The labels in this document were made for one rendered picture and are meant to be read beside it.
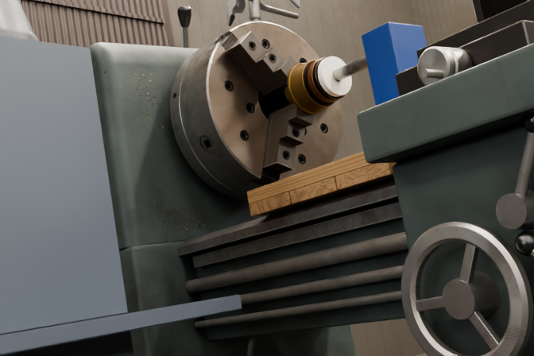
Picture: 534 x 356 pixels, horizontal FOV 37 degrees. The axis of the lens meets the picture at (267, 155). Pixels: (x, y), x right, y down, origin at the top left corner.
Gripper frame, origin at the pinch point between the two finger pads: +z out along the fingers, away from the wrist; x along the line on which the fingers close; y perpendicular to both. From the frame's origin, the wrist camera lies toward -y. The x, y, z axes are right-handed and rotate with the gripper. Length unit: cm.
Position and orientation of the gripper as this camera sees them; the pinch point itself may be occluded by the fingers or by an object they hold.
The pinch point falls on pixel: (261, 17)
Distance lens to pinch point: 161.2
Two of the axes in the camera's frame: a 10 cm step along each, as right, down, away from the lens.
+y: 4.1, 1.7, 9.0
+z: 1.0, 9.7, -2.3
